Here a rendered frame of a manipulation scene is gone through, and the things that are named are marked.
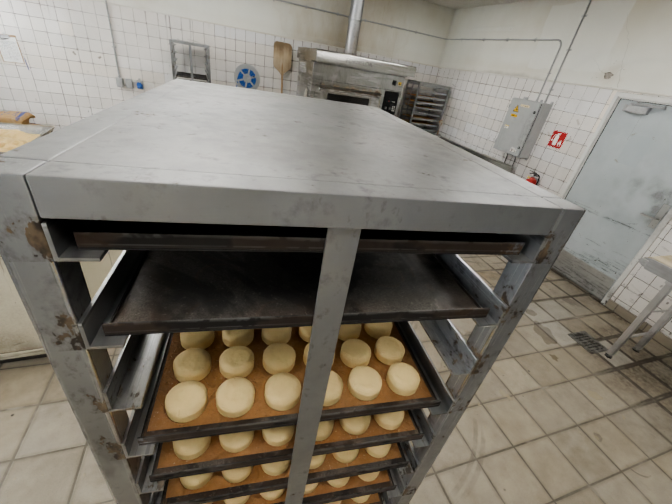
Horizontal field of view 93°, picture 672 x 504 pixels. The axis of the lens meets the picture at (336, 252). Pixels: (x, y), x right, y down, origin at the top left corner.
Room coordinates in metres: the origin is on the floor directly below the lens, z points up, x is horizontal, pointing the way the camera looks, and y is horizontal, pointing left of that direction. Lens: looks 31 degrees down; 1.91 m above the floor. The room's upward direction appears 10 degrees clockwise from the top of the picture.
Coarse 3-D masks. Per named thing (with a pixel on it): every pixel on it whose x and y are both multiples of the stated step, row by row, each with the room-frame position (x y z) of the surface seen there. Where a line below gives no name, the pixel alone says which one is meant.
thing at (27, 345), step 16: (0, 256) 1.22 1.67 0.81; (0, 272) 1.21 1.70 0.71; (0, 288) 1.20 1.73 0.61; (0, 304) 1.19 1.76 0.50; (16, 304) 1.21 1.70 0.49; (0, 320) 1.17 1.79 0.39; (16, 320) 1.20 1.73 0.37; (0, 336) 1.16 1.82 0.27; (16, 336) 1.18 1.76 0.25; (32, 336) 1.21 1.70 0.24; (0, 352) 1.14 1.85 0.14; (16, 352) 1.17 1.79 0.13; (32, 352) 1.19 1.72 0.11
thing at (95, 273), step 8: (104, 256) 1.55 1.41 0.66; (112, 256) 1.57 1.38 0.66; (80, 264) 1.50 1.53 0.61; (88, 264) 1.51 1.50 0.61; (96, 264) 1.53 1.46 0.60; (104, 264) 1.55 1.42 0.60; (112, 264) 1.57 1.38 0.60; (88, 272) 1.51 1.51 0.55; (96, 272) 1.53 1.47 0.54; (104, 272) 1.54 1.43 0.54; (88, 280) 1.50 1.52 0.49; (96, 280) 1.52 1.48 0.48; (88, 288) 1.50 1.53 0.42; (96, 288) 1.51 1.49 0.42
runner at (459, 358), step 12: (432, 324) 0.38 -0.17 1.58; (444, 324) 0.37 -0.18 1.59; (432, 336) 0.36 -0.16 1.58; (444, 336) 0.36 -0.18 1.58; (456, 336) 0.34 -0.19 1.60; (444, 348) 0.34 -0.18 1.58; (456, 348) 0.33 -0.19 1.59; (468, 348) 0.32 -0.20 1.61; (444, 360) 0.31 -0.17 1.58; (456, 360) 0.32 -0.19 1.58; (468, 360) 0.31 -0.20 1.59; (456, 372) 0.30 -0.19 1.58; (468, 372) 0.30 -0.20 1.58
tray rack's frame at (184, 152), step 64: (64, 128) 0.27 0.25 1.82; (128, 128) 0.31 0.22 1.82; (192, 128) 0.35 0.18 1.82; (256, 128) 0.41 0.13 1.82; (320, 128) 0.49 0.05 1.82; (384, 128) 0.59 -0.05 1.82; (0, 192) 0.17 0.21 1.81; (64, 192) 0.18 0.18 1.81; (128, 192) 0.19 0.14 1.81; (192, 192) 0.20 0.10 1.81; (256, 192) 0.21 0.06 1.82; (320, 192) 0.23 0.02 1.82; (384, 192) 0.25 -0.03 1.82; (448, 192) 0.29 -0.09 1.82; (512, 192) 0.33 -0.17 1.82; (64, 320) 0.17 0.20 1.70; (320, 320) 0.24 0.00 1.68; (512, 320) 0.31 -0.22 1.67; (64, 384) 0.16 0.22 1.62; (320, 384) 0.24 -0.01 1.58; (448, 384) 0.32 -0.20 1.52
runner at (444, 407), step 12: (408, 324) 0.45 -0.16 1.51; (408, 336) 0.44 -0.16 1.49; (420, 348) 0.40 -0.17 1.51; (420, 360) 0.39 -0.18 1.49; (432, 372) 0.35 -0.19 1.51; (432, 384) 0.34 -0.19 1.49; (444, 384) 0.33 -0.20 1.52; (444, 396) 0.32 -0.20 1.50; (432, 408) 0.30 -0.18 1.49; (444, 408) 0.31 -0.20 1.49
